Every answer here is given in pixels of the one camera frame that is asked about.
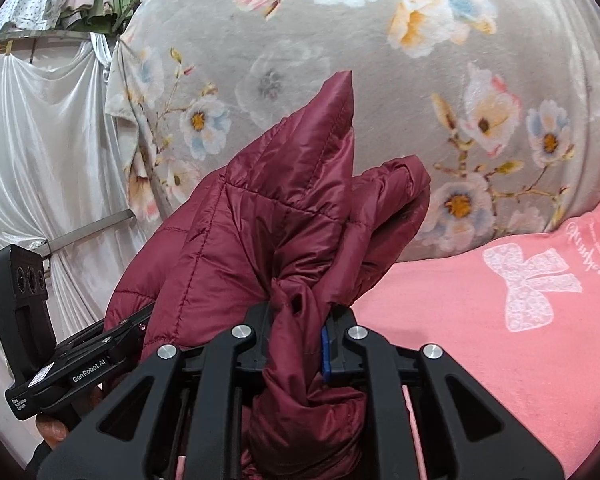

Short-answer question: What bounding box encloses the grey floral blanket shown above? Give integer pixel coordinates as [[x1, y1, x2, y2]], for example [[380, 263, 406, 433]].
[[104, 0, 600, 263]]

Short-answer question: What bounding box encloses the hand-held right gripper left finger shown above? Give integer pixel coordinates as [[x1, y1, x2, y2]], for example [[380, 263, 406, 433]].
[[36, 304, 277, 480]]

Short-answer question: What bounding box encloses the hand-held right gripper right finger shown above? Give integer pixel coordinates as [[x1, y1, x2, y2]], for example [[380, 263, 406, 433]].
[[319, 309, 567, 480]]

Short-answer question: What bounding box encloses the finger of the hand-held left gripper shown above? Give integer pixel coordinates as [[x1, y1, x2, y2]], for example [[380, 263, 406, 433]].
[[99, 302, 156, 361]]

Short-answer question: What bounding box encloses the white satin curtain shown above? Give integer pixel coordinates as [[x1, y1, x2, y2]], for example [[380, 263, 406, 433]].
[[0, 35, 166, 441]]

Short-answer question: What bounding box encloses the metal bar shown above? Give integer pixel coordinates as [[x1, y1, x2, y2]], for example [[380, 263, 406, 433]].
[[35, 209, 135, 256]]

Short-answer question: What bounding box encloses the person's left hand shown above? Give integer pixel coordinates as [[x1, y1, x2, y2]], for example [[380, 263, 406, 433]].
[[35, 382, 106, 452]]

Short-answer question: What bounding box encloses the metal curtain rail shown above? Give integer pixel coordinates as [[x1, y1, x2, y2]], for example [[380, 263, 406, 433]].
[[0, 27, 118, 58]]

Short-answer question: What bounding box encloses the pink lace-print blanket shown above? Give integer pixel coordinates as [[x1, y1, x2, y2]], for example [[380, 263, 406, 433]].
[[175, 199, 600, 480]]

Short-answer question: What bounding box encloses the maroon puffer jacket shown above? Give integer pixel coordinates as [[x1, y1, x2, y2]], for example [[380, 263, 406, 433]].
[[103, 70, 433, 480]]

